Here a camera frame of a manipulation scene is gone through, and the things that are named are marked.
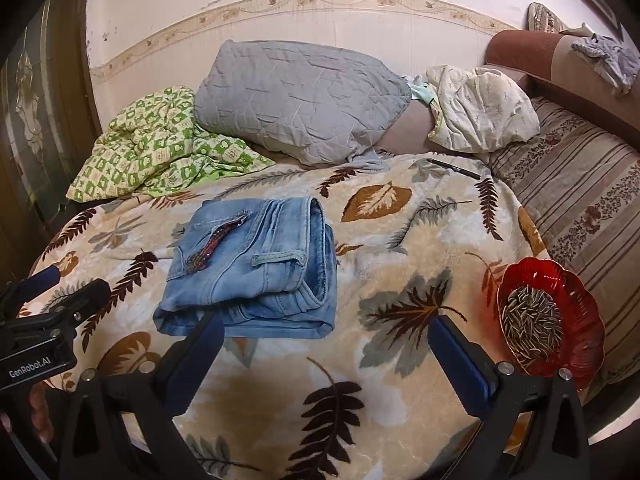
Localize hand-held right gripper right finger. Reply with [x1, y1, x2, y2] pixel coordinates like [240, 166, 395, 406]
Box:
[429, 314, 591, 480]

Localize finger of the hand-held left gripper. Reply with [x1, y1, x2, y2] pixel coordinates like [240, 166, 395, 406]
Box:
[17, 278, 112, 333]
[0, 265, 62, 311]

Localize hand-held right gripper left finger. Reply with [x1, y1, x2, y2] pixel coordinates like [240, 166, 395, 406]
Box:
[59, 313, 226, 480]

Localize blue denim pants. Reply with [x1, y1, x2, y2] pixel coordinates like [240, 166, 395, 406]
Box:
[152, 196, 338, 340]

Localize person's left hand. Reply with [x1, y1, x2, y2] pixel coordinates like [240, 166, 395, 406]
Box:
[27, 382, 55, 445]

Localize pile of sunflower seeds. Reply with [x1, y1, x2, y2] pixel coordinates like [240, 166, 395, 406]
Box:
[501, 284, 563, 361]

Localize red glass bowl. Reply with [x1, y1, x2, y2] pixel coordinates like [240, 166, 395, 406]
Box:
[496, 257, 606, 392]

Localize leaf print blanket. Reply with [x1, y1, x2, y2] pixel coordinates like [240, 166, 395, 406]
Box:
[27, 152, 551, 480]

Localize green checkered quilt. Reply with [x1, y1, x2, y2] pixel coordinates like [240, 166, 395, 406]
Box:
[66, 86, 276, 203]

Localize dark wooden glass door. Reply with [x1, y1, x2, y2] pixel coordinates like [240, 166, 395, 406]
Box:
[0, 0, 103, 286]

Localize black pen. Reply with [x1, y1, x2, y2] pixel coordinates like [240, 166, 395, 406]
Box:
[426, 158, 482, 180]

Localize white floral pillow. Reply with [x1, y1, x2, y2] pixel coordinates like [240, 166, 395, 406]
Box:
[426, 65, 541, 154]

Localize light green cloth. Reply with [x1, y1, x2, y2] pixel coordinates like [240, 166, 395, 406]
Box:
[407, 76, 436, 107]

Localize grey quilted pillow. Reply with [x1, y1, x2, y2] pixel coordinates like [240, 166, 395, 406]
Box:
[193, 40, 412, 166]

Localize brown sofa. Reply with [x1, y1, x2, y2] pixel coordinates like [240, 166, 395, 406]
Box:
[372, 30, 640, 161]

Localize crumpled grey cloth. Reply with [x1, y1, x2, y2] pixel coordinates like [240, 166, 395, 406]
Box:
[571, 35, 640, 97]

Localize patterned cushion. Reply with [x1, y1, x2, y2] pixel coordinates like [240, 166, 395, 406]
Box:
[527, 2, 568, 34]

